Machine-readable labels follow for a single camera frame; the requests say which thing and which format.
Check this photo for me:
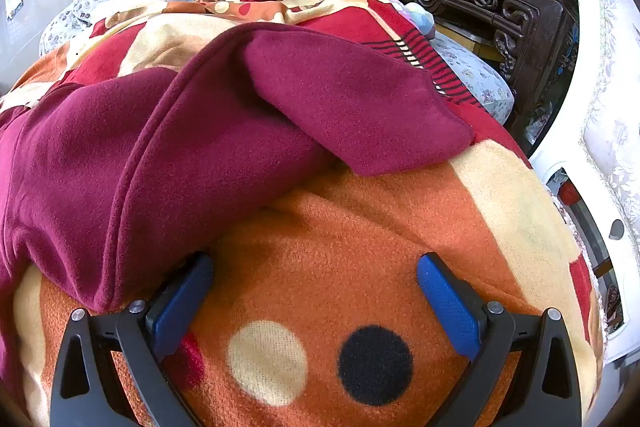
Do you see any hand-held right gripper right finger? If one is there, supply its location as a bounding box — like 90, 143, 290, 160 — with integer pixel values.
416, 252, 583, 427

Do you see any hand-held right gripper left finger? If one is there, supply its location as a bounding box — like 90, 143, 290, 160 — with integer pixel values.
50, 251, 216, 427

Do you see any maroon fleece garment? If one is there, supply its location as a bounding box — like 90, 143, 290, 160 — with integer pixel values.
0, 24, 476, 408

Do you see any red orange printed blanket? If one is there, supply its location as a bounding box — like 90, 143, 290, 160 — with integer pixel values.
0, 0, 601, 427

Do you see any white upholstered headboard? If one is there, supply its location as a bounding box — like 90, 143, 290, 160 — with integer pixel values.
530, 0, 640, 363

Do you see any pastel soft cloth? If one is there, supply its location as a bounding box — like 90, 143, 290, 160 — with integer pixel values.
400, 2, 437, 40

